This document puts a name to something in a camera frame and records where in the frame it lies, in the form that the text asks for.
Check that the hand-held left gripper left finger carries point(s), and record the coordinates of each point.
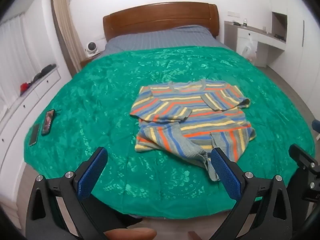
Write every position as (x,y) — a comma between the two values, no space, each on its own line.
(92,172)

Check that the person's left hand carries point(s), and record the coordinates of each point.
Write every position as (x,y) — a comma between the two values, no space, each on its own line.
(130,235)

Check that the white wardrobe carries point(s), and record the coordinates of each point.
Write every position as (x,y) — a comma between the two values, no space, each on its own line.
(300,62)

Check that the grey striped bed sheet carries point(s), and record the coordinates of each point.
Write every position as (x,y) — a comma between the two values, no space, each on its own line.
(162,38)

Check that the white drawer cabinet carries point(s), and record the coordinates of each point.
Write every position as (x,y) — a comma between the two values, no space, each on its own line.
(45,82)

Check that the red item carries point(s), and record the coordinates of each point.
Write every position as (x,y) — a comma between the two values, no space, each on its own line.
(24,87)

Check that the white wall switch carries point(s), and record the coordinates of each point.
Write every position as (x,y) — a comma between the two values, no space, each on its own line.
(233,13)

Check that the wooden nightstand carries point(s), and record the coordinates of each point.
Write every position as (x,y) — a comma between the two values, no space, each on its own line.
(88,60)

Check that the small white fan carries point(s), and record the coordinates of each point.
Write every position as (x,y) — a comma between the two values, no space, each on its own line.
(90,48)

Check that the dark phone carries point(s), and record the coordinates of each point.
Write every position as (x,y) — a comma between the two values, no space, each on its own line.
(34,134)

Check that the black item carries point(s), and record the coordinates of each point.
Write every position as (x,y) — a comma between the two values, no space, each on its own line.
(47,69)

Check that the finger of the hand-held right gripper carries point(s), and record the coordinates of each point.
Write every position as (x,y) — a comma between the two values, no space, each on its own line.
(316,125)
(306,161)

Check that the clear bottle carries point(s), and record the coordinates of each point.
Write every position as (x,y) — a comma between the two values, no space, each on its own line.
(245,23)

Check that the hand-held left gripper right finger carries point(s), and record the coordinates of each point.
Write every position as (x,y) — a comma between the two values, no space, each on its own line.
(226,173)

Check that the green patterned blanket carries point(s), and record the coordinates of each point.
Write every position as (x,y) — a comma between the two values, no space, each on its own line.
(100,105)

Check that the wooden headboard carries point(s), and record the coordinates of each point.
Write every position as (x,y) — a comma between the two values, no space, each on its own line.
(160,15)

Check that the white desk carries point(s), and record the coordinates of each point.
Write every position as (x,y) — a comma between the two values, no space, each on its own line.
(268,41)

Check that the white plastic bag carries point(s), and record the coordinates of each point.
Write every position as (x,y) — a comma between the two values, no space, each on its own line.
(248,48)

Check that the phone with colourful screen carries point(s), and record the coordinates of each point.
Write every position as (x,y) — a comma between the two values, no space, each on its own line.
(47,122)

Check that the white sheer curtain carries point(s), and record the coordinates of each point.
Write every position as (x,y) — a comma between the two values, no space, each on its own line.
(22,45)

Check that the striped knit sweater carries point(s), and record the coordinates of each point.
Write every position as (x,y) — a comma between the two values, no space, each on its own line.
(200,100)

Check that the beige curtain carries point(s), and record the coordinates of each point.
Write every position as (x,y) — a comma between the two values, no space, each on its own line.
(66,30)

